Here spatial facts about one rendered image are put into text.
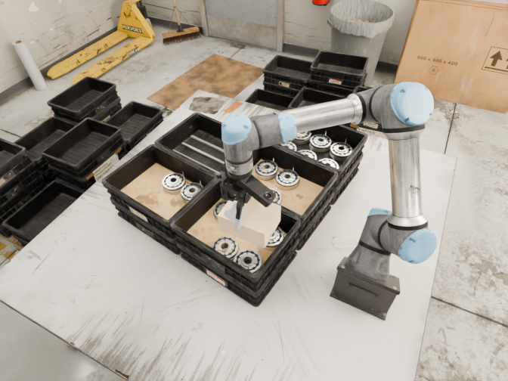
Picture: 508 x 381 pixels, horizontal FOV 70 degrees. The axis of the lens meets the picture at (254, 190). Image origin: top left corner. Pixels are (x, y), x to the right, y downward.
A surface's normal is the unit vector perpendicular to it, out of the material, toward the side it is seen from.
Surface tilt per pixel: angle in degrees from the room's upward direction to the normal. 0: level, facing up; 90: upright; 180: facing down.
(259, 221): 0
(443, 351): 0
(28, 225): 0
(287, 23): 90
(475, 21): 82
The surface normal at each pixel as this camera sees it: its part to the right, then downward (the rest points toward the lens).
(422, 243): 0.29, 0.33
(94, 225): -0.03, -0.68
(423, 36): -0.43, 0.50
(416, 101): 0.25, 0.07
